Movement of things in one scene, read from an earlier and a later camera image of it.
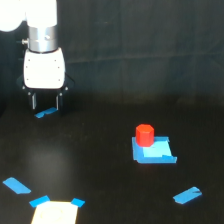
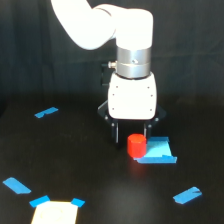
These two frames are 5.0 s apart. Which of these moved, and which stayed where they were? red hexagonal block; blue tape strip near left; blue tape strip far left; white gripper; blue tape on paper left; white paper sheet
Moved: red hexagonal block; white gripper
Stayed: blue tape strip far left; blue tape strip near left; blue tape on paper left; white paper sheet
